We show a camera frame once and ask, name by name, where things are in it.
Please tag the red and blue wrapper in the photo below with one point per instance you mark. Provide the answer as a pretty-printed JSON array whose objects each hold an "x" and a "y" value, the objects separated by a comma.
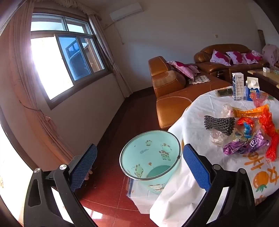
[{"x": 245, "y": 126}]

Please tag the brown leather chaise sofa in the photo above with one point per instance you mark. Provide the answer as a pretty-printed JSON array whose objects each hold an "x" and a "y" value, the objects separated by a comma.
[{"x": 174, "y": 100}]

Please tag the dark wooden door frame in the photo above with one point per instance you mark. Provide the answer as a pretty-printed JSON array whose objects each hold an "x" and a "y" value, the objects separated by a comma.
[{"x": 17, "y": 139}]

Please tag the sliding glass window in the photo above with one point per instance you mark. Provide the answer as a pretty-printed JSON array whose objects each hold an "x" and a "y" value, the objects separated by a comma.
[{"x": 52, "y": 65}]

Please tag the curtain valance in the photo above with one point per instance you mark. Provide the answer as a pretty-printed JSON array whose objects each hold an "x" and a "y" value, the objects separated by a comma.
[{"x": 80, "y": 6}]

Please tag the dark wooden coffee table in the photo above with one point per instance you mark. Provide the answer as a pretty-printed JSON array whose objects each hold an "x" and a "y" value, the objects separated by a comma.
[{"x": 268, "y": 81}]

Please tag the short pale curtain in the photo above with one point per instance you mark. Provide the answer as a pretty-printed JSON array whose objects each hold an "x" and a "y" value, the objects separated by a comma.
[{"x": 113, "y": 65}]

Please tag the tall white blue carton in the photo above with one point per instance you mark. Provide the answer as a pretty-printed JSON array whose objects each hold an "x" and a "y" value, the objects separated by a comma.
[{"x": 238, "y": 87}]

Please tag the long pink curtain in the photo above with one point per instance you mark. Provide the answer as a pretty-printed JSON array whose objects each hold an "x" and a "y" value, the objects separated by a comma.
[{"x": 24, "y": 65}]

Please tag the purple foil wrapper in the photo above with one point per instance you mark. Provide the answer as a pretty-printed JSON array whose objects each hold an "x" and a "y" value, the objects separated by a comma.
[{"x": 246, "y": 146}]

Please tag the dark snack tray packet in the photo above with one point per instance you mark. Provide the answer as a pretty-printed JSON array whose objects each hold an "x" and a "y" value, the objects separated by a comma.
[{"x": 223, "y": 91}]

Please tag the translucent plastic box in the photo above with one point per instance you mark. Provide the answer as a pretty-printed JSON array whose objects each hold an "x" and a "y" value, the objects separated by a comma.
[{"x": 130, "y": 188}]

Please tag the crumpled clear plastic wrap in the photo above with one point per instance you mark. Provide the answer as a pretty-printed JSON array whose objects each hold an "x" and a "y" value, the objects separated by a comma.
[{"x": 218, "y": 137}]

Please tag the pink cloth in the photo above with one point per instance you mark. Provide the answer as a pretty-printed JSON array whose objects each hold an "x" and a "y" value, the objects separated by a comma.
[{"x": 270, "y": 53}]

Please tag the wooden board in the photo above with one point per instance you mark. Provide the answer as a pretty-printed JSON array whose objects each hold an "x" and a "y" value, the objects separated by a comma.
[{"x": 261, "y": 37}]

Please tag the white plastic tablecloth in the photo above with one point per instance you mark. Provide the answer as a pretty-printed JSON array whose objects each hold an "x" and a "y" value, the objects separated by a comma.
[{"x": 196, "y": 131}]

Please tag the light green cartoon trash bin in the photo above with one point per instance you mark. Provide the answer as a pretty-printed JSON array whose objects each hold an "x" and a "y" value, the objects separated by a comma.
[{"x": 150, "y": 152}]

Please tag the orange foil wrapper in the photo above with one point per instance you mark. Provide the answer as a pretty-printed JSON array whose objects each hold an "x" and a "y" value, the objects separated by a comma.
[{"x": 250, "y": 112}]

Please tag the blue gable-top carton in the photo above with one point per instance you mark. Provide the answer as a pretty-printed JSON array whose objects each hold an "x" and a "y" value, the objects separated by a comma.
[{"x": 252, "y": 89}]

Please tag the red net bag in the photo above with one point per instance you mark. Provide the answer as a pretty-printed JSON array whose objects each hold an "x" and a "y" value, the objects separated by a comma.
[{"x": 270, "y": 131}]

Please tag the pink floral pillow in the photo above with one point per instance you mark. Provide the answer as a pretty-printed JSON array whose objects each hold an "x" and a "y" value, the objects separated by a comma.
[
  {"x": 185, "y": 68},
  {"x": 251, "y": 58},
  {"x": 219, "y": 57},
  {"x": 236, "y": 57},
  {"x": 257, "y": 53}
]

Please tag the small white box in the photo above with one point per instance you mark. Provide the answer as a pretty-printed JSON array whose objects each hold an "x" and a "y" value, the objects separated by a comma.
[{"x": 266, "y": 70}]

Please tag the checkered cloth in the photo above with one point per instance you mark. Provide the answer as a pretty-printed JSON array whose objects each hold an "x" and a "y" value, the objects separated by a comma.
[{"x": 199, "y": 79}]

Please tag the grey foam net sleeve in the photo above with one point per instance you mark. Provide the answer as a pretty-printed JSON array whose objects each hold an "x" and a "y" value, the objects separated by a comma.
[{"x": 220, "y": 124}]

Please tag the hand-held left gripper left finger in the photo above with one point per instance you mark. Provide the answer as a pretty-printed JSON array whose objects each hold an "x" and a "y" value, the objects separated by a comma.
[{"x": 84, "y": 168}]

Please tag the pink translucent plastic bag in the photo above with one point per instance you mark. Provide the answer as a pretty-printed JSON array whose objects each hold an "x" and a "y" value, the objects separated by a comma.
[{"x": 260, "y": 99}]

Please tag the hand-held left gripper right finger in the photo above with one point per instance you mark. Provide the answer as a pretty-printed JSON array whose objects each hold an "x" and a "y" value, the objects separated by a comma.
[{"x": 197, "y": 169}]

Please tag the white air conditioner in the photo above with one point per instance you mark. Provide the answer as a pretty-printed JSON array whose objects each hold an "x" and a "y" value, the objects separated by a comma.
[{"x": 126, "y": 11}]

